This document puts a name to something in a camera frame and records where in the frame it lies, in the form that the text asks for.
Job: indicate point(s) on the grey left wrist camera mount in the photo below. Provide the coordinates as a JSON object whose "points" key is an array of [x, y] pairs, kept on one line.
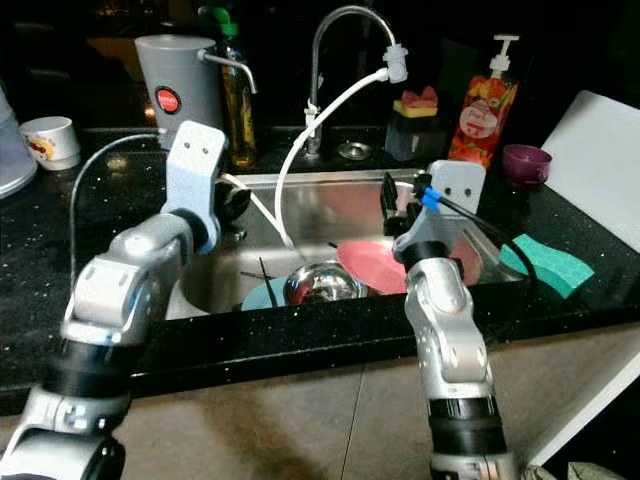
{"points": [[195, 170]]}

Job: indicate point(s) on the stainless steel sink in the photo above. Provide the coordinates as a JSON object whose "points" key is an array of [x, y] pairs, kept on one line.
{"points": [[320, 210]]}

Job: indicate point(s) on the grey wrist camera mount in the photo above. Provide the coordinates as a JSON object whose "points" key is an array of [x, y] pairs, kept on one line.
{"points": [[195, 170], [455, 195]]}

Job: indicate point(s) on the steel bowl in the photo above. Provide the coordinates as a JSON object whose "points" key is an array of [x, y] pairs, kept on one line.
{"points": [[322, 284]]}

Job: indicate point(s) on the green sponge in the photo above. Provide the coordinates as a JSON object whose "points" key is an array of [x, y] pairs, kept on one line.
{"points": [[560, 268]]}

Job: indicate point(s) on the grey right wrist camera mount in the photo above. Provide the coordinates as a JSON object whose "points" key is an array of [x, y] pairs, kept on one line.
{"points": [[455, 195]]}

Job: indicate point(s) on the grey water dispenser jug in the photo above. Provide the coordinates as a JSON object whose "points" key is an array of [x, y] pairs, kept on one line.
{"points": [[172, 95]]}

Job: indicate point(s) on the green cloth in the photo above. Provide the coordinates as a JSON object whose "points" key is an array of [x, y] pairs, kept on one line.
{"points": [[585, 473]]}

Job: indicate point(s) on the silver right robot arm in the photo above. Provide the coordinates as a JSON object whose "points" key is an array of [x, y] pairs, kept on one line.
{"points": [[445, 330]]}

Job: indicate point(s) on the white printed cup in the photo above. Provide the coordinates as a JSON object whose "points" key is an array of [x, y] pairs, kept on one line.
{"points": [[52, 145]]}

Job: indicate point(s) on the black chopstick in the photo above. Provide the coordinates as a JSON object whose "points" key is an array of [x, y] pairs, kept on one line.
{"points": [[266, 282]]}

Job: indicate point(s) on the watermelon shaped sponge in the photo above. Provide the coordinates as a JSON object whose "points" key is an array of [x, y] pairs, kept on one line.
{"points": [[417, 102]]}

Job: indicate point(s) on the purple cup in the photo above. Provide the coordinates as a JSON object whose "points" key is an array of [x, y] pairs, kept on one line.
{"points": [[527, 163]]}

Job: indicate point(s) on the steel sink strainer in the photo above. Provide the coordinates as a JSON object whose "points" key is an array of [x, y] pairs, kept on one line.
{"points": [[355, 150]]}

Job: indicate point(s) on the white faucet filter adaptor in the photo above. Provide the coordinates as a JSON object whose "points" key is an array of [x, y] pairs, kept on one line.
{"points": [[395, 62]]}

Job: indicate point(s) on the white cutting board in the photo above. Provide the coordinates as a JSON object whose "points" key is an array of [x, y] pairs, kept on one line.
{"points": [[595, 160]]}

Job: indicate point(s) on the orange soap pump bottle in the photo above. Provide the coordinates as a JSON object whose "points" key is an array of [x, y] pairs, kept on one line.
{"points": [[480, 120]]}

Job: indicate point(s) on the light blue plate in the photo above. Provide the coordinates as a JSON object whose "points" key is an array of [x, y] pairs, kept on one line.
{"points": [[260, 296]]}

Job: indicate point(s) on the black sponge holder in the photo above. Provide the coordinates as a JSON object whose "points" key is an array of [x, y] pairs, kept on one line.
{"points": [[415, 140]]}

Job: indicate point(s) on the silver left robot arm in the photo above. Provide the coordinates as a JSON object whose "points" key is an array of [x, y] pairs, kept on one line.
{"points": [[120, 300]]}

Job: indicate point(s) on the pink plate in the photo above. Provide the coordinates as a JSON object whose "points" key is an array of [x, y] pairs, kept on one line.
{"points": [[375, 265]]}

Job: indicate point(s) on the oil bottle with green cap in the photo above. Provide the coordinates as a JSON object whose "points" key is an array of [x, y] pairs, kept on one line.
{"points": [[238, 120]]}

